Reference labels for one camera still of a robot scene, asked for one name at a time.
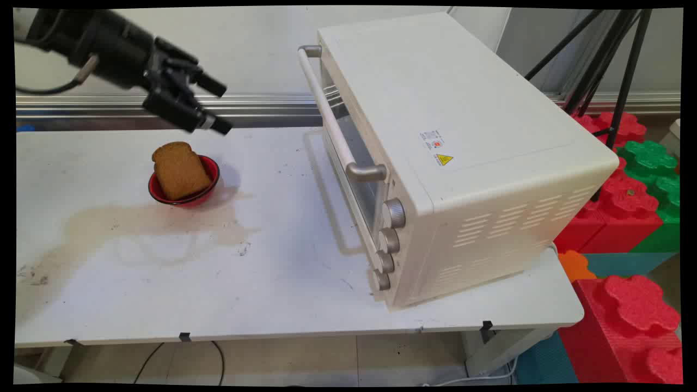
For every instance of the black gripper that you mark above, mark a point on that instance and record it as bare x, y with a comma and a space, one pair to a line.
117, 49

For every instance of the brown bread slice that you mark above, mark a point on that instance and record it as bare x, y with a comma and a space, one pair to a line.
180, 169

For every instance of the red bowl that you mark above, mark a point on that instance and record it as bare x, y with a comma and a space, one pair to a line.
188, 185

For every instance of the white toaster oven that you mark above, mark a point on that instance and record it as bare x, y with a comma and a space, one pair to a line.
452, 158

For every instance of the orange foam block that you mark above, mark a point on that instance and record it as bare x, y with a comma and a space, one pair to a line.
576, 265

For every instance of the green foam block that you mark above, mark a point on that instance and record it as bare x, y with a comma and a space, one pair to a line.
653, 185

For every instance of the large red foam block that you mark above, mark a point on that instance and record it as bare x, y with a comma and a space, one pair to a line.
626, 332

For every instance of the aluminium rail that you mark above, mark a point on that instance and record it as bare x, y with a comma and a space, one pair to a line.
261, 106

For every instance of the black camera tripod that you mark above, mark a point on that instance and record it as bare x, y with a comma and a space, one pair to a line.
604, 60

